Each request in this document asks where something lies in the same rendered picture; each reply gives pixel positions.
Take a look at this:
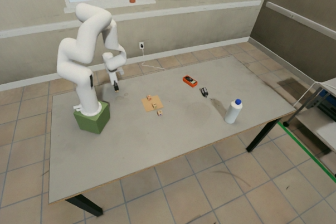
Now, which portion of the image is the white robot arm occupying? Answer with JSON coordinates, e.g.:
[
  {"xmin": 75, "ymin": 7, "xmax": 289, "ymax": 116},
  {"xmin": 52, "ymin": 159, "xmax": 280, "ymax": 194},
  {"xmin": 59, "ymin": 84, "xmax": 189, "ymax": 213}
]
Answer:
[{"xmin": 57, "ymin": 3, "xmax": 126, "ymax": 116}]

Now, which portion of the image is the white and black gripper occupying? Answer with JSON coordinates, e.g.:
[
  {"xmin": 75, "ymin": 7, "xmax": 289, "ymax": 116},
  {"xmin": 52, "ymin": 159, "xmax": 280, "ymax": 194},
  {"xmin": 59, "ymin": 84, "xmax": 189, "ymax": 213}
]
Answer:
[{"xmin": 107, "ymin": 72, "xmax": 119, "ymax": 91}]

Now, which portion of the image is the orange pocket multimeter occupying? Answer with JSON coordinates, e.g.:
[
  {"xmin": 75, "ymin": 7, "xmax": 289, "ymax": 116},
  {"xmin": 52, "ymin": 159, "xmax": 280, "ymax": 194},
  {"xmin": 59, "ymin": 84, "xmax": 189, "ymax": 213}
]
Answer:
[{"xmin": 183, "ymin": 75, "xmax": 198, "ymax": 87}]

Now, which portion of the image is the tan square mat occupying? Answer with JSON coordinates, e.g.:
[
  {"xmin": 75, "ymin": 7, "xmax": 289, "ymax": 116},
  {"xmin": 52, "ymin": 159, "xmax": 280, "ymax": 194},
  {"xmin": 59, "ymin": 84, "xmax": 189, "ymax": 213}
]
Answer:
[{"xmin": 141, "ymin": 95, "xmax": 163, "ymax": 112}]

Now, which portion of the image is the white bottle with blue cap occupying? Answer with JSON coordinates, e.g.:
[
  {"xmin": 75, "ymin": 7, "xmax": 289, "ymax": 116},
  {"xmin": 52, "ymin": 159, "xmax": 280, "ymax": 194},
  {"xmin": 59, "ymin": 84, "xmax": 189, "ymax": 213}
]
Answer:
[{"xmin": 224, "ymin": 99, "xmax": 242, "ymax": 124}]

